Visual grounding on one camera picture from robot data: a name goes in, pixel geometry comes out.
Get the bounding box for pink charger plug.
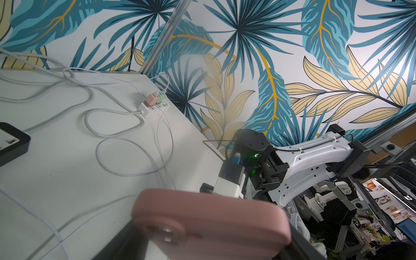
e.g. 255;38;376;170
144;92;160;107

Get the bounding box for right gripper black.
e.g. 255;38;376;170
232;129;289;193

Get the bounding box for white power strip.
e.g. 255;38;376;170
138;100;170;119

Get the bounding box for grey power strip cord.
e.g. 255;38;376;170
0;48;145;139

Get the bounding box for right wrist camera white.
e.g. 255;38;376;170
213;153;245;199

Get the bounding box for white charging cable pink phone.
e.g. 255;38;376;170
95;105;177;190

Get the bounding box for green charger plug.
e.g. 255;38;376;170
156;92;166;105

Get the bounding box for black power socket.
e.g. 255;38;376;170
1;122;31;166

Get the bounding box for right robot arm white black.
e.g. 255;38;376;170
231;124;370;208

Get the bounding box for right aluminium corner post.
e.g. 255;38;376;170
139;0;192;75

